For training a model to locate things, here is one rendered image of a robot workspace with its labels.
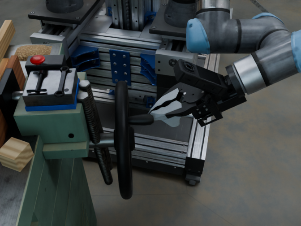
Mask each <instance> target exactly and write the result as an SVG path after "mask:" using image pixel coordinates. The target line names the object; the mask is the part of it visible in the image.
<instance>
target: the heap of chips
mask: <svg viewBox="0 0 301 226"><path fill-rule="evenodd" d="M51 49H52V46H46V45H25V46H21V47H18V48H17V50H16V52H15V54H14V55H17V56H18V59H19V61H26V60H27V58H28V56H35V55H50V53H51Z"/></svg>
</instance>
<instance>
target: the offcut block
mask: <svg viewBox="0 0 301 226"><path fill-rule="evenodd" d="M33 156H34V154H33V151H32V149H31V146H30V144H29V143H28V142H25V141H22V140H19V139H16V138H13V137H11V138H10V139H9V140H8V141H7V142H6V143H5V144H4V145H3V146H2V147H1V148H0V162H1V164H2V165H3V166H5V167H8V168H11V169H13V170H16V171H18V172H21V170H22V169H23V168H24V167H25V166H26V164H27V163H28V162H29V161H30V160H31V158H32V157H33Z"/></svg>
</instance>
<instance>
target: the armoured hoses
mask: <svg viewBox="0 0 301 226"><path fill-rule="evenodd" d="M79 88H80V89H81V90H82V91H83V92H80V93H78V95H77V100H78V102H80V103H82V106H83V109H84V113H85V117H86V122H87V127H88V131H89V134H90V139H91V141H92V143H94V144H95V146H96V145H98V143H99V142H100V139H101V136H100V133H104V132H103V128H102V125H101V121H100V118H99V113H98V110H97V106H96V104H95V99H94V96H93V92H92V89H91V86H90V82H89V81H88V80H82V81H80V83H79ZM94 151H95V154H96V157H97V160H98V164H99V167H100V170H101V173H102V176H103V179H104V182H105V183H106V184H107V185H111V184H112V182H113V178H112V174H111V170H112V169H113V164H112V160H111V156H110V152H109V149H108V148H94Z"/></svg>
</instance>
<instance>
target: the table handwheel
mask: <svg viewBox="0 0 301 226"><path fill-rule="evenodd" d="M128 117H130V114H129V95H128V86H127V83H126V82H125V81H118V82H117V84H116V87H115V130H114V132H113V133H100V136H101V139H100V142H99V143H98V145H96V146H95V144H94V143H92V141H91V139H90V142H89V148H96V147H99V148H109V147H114V149H115V150H116V161H117V173H118V183H119V190H120V195H121V197H122V198H123V199H125V200H128V199H130V198H131V197H132V195H133V174H132V151H133V150H134V149H135V138H134V128H133V127H130V125H128Z"/></svg>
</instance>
